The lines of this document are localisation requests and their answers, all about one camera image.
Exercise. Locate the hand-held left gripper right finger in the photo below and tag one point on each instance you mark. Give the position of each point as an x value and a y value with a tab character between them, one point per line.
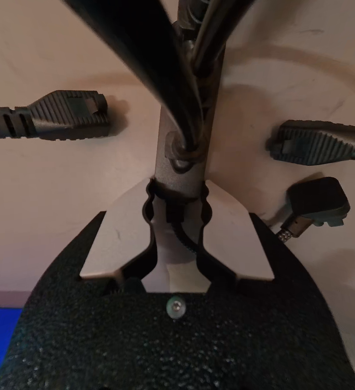
235	240

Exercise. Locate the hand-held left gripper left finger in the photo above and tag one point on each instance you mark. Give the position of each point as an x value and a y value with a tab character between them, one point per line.
116	240

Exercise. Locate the ribbed black plug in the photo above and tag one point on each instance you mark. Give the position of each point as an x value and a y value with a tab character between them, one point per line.
58	114
314	143

